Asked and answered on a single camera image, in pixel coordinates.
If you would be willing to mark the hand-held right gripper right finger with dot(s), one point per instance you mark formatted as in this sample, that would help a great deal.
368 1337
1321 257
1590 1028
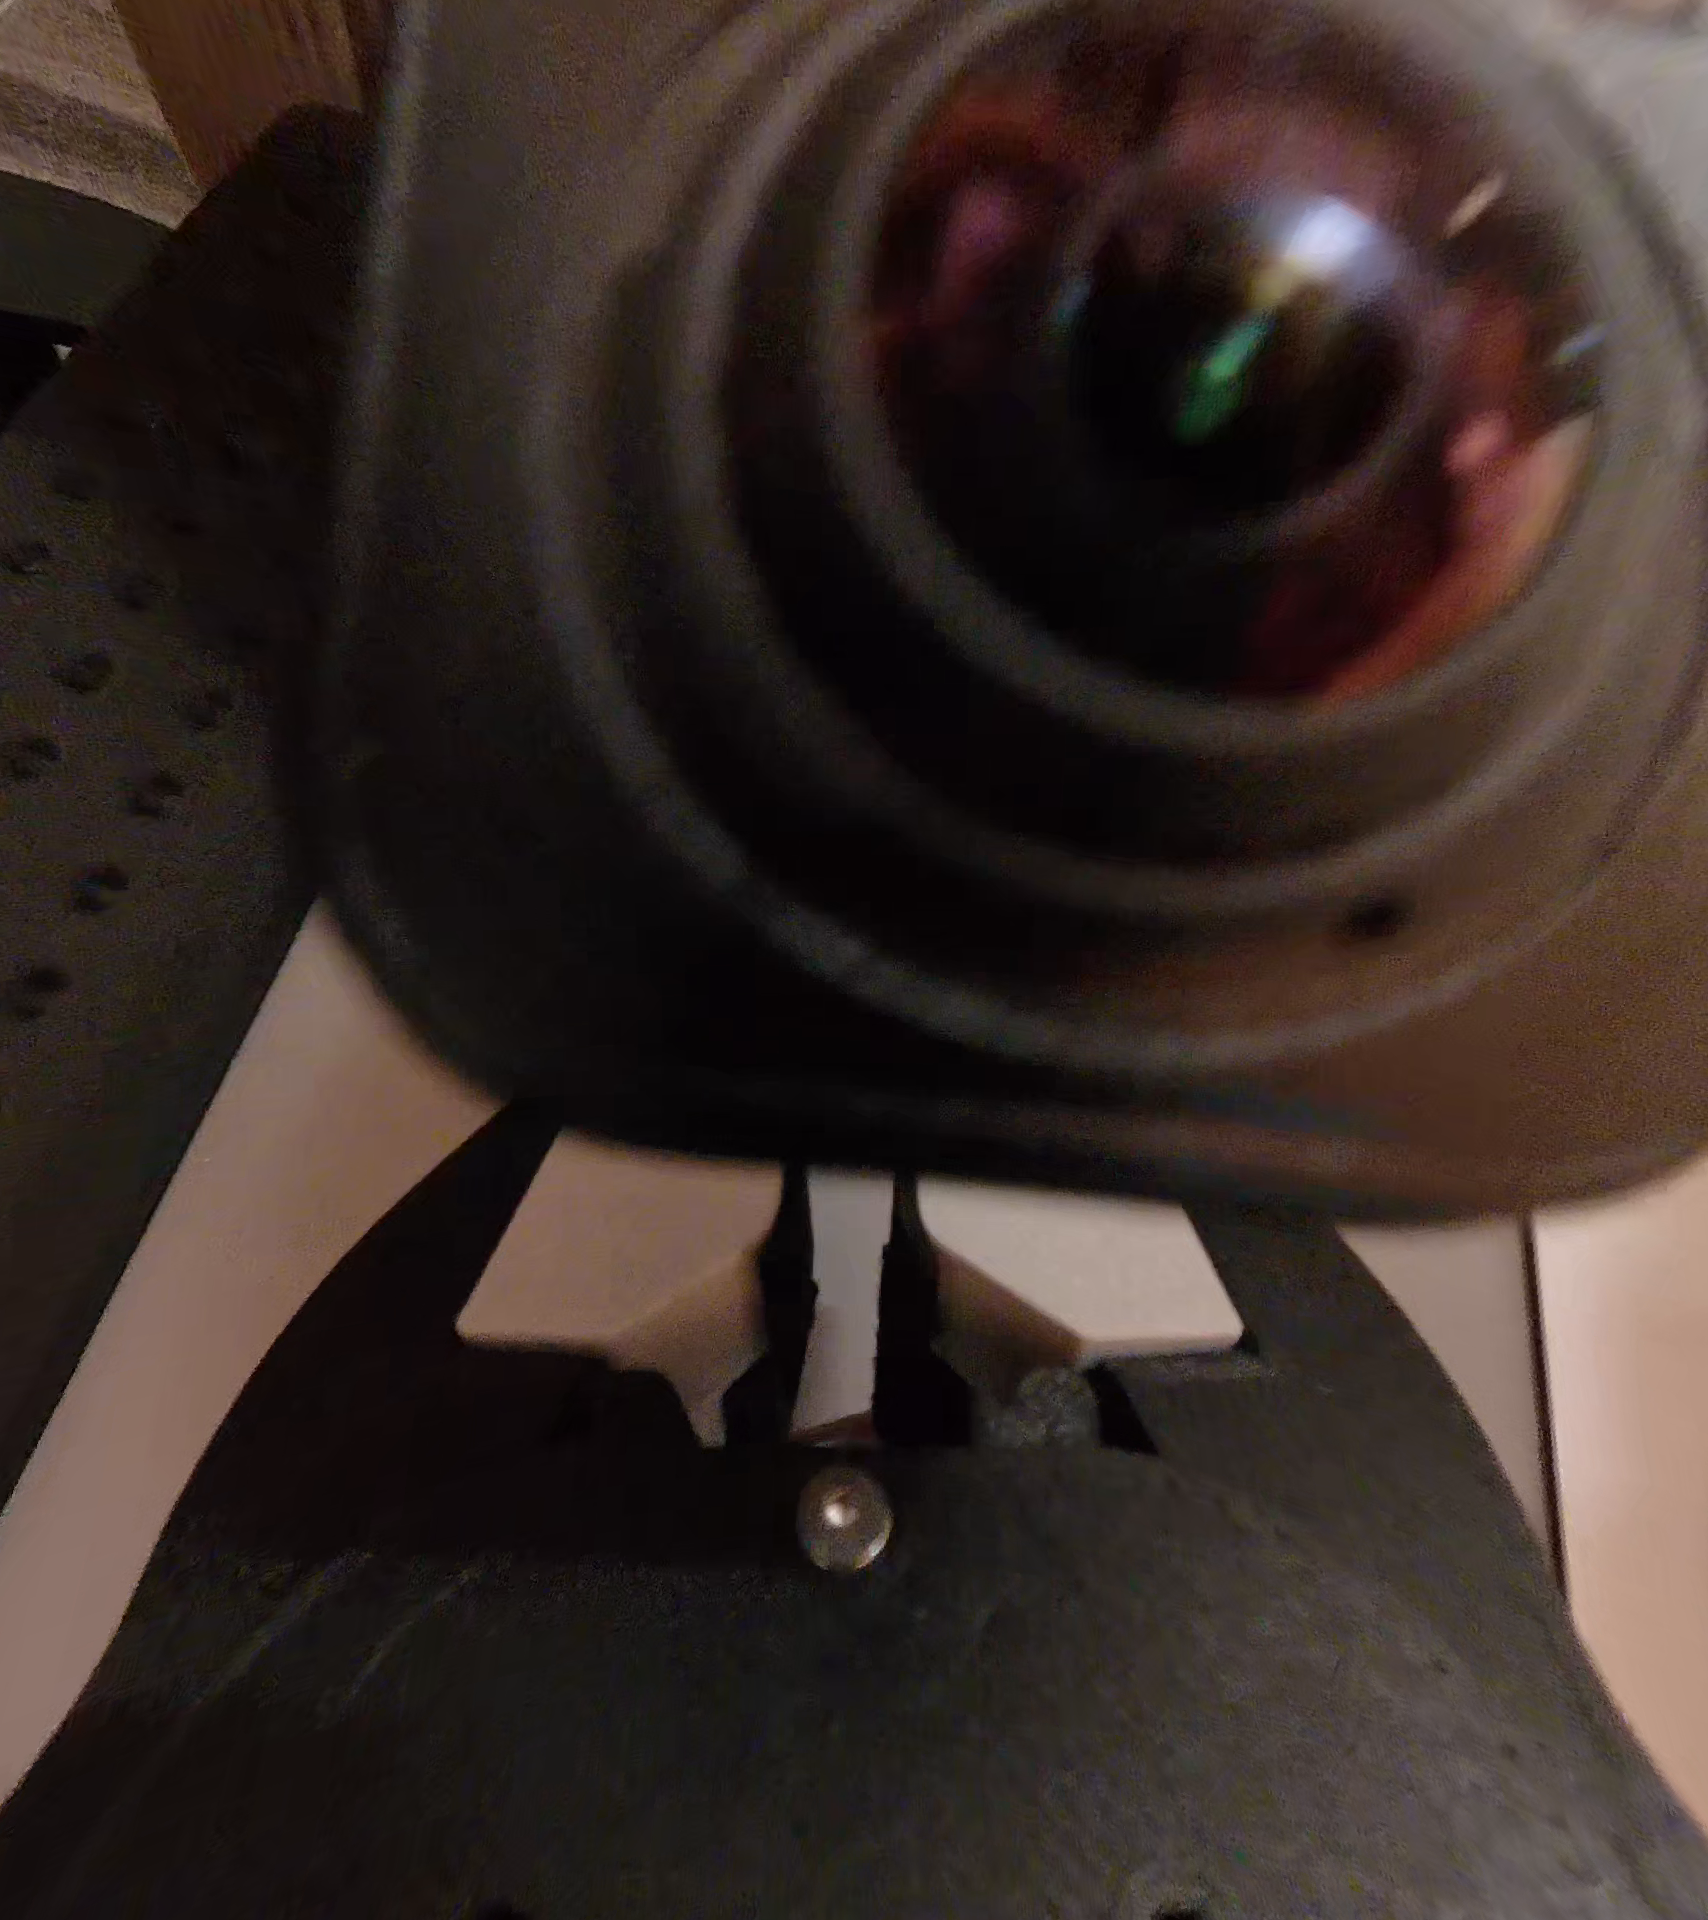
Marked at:
1095 1274

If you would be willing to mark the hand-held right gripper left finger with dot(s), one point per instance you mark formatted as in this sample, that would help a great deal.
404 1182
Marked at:
614 1244

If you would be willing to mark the black perforated board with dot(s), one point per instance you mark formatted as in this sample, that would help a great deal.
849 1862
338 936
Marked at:
44 825

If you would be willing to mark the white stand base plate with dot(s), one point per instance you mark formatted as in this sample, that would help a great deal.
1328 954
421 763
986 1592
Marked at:
1664 1351

